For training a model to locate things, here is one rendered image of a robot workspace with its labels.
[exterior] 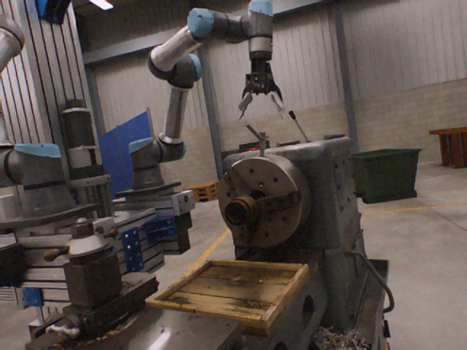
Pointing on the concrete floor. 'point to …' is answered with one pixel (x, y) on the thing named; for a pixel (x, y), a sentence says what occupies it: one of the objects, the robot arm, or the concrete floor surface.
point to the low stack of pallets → (204, 191)
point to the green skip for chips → (385, 174)
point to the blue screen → (118, 172)
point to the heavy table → (452, 146)
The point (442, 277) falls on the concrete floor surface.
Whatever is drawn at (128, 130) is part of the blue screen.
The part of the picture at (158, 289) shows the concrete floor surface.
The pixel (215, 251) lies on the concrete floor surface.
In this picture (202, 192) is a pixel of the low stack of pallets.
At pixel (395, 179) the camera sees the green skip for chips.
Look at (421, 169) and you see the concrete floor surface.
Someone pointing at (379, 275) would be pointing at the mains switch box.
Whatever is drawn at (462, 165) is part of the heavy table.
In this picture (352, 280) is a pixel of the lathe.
